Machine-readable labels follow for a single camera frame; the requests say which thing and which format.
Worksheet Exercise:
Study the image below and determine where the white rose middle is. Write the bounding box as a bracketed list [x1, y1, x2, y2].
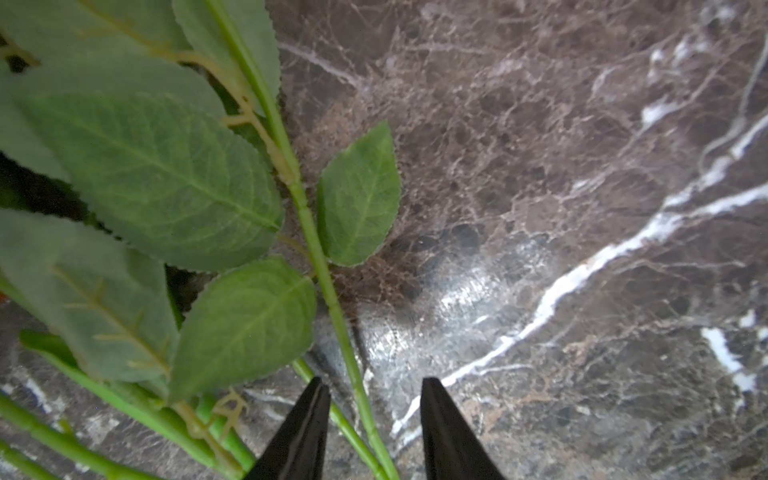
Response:
[1, 329, 257, 479]

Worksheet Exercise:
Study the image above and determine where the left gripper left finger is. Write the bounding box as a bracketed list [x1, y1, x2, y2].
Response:
[244, 377, 331, 480]

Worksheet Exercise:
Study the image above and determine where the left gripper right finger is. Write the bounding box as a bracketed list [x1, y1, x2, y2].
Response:
[420, 377, 504, 480]

